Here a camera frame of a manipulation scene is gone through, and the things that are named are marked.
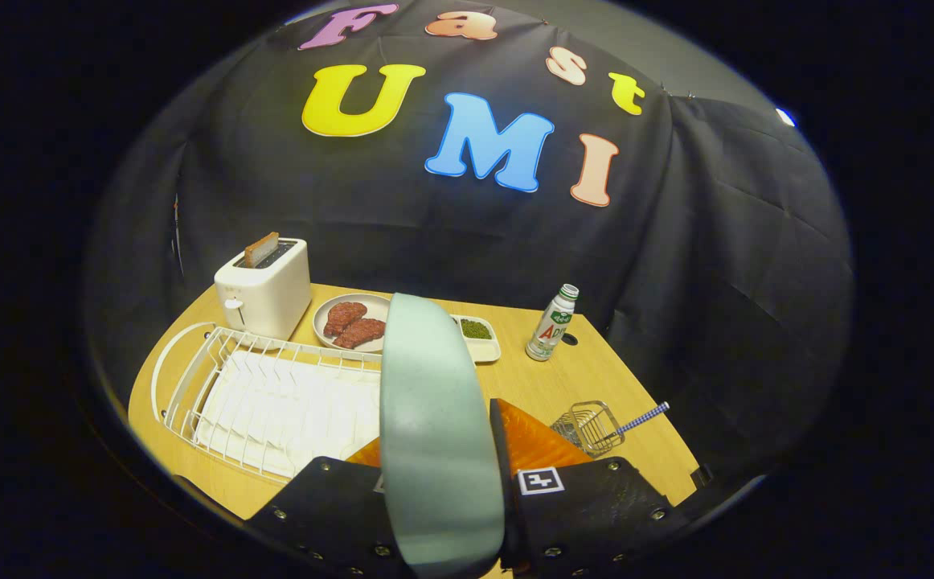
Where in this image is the metal wire basket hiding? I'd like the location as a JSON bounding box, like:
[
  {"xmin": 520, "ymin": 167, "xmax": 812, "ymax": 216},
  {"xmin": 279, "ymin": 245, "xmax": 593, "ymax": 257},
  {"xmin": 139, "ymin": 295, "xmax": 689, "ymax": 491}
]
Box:
[{"xmin": 551, "ymin": 400, "xmax": 625, "ymax": 459}]

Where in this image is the white green drink bottle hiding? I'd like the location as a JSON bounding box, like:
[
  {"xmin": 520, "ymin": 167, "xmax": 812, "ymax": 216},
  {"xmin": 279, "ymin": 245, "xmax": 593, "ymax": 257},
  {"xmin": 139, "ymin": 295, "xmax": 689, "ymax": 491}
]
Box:
[{"xmin": 525, "ymin": 283, "xmax": 580, "ymax": 363}]

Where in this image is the checkered handle spoon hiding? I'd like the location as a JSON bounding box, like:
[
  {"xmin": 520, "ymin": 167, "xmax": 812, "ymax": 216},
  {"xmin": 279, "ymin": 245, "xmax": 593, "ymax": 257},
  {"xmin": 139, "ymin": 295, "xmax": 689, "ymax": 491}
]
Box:
[{"xmin": 602, "ymin": 401, "xmax": 670, "ymax": 445}]

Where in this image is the white toaster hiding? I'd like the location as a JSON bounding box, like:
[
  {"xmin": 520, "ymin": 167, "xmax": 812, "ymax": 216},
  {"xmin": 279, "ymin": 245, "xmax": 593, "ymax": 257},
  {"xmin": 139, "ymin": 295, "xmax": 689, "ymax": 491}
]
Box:
[{"xmin": 214, "ymin": 238, "xmax": 313, "ymax": 342}]

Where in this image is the red meat slice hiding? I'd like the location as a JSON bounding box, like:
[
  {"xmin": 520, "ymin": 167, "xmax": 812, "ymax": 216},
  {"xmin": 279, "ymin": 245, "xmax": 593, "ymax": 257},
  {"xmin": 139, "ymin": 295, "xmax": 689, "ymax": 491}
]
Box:
[
  {"xmin": 332, "ymin": 318, "xmax": 387, "ymax": 350},
  {"xmin": 323, "ymin": 302, "xmax": 369, "ymax": 337}
]

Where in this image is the black backdrop cloth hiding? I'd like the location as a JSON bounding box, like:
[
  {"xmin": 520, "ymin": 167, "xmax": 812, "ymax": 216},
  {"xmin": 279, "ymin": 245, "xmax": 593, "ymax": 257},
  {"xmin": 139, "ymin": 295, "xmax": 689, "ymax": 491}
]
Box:
[{"xmin": 85, "ymin": 0, "xmax": 854, "ymax": 483}]

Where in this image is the brown bread slice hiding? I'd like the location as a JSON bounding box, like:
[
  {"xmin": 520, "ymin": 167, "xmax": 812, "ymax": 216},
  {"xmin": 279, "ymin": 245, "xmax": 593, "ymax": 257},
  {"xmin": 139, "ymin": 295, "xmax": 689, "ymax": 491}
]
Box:
[{"xmin": 244, "ymin": 232, "xmax": 281, "ymax": 268}]

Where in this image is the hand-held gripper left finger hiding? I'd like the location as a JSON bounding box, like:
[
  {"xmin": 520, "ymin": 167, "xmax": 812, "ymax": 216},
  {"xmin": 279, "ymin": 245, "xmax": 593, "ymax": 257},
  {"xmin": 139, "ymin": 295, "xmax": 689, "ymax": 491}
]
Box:
[{"xmin": 244, "ymin": 437, "xmax": 416, "ymax": 579}]

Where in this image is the white wire dish rack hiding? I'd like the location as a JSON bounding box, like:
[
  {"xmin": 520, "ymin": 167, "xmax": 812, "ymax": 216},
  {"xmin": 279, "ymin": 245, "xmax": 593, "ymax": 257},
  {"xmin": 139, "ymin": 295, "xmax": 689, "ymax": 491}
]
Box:
[{"xmin": 150, "ymin": 322, "xmax": 387, "ymax": 486}]

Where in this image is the white divided dish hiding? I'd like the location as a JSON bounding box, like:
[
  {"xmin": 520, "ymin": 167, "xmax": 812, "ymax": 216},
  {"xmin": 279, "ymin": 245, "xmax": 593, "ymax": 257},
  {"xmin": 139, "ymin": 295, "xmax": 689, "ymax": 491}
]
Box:
[{"xmin": 451, "ymin": 314, "xmax": 502, "ymax": 364}]

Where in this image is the pale green plate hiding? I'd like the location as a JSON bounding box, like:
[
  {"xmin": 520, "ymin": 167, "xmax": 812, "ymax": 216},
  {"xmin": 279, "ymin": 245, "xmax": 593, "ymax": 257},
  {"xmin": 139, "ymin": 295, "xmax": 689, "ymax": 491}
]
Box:
[{"xmin": 379, "ymin": 293, "xmax": 508, "ymax": 579}]

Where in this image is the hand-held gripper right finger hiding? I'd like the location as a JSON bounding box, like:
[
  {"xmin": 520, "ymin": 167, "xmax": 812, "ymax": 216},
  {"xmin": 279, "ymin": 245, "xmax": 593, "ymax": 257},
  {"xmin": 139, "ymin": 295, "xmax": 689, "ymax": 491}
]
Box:
[{"xmin": 488, "ymin": 397, "xmax": 697, "ymax": 578}]

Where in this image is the small grey round dish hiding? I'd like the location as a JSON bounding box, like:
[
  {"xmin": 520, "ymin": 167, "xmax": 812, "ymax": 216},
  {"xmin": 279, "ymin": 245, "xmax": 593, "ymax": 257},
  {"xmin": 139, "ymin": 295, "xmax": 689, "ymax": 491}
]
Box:
[{"xmin": 313, "ymin": 293, "xmax": 394, "ymax": 354}]

